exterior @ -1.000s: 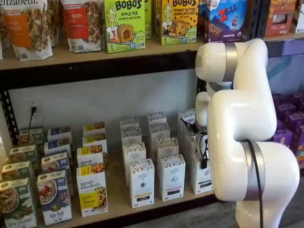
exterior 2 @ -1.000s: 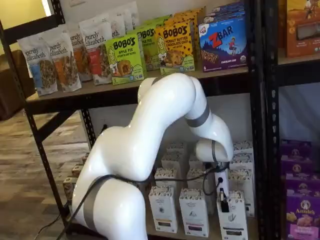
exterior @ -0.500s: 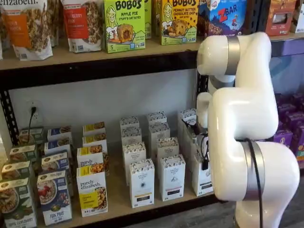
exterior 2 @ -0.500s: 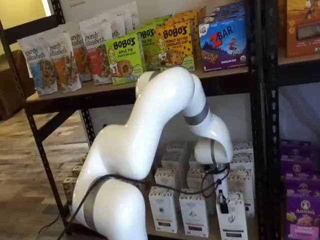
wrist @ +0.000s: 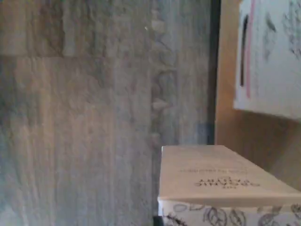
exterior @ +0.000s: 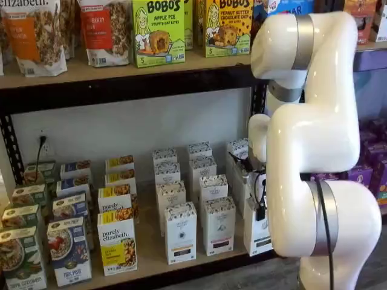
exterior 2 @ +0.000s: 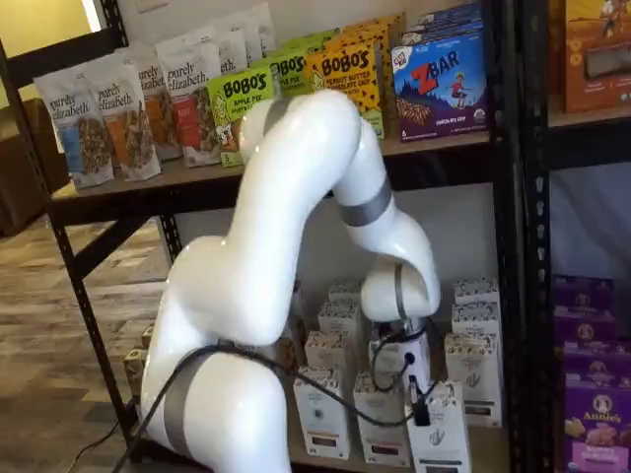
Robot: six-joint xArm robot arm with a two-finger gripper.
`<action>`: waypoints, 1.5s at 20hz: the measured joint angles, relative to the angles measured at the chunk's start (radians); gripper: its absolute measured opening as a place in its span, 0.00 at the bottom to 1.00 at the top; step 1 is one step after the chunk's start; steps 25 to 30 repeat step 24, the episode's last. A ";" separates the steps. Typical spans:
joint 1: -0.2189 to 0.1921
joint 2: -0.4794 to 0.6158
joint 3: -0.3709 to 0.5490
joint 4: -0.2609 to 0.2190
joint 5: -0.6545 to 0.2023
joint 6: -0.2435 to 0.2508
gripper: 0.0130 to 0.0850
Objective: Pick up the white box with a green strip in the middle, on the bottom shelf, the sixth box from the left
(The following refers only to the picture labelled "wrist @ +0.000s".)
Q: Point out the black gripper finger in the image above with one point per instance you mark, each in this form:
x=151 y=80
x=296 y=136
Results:
x=157 y=221

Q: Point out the white tea box pink strip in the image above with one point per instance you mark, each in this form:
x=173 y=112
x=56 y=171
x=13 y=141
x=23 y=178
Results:
x=270 y=70

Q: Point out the white tea box green strip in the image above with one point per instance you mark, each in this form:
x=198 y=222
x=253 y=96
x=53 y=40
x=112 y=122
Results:
x=211 y=179

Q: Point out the black metal shelf rack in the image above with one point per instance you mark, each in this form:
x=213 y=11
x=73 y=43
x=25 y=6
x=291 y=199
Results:
x=215 y=70

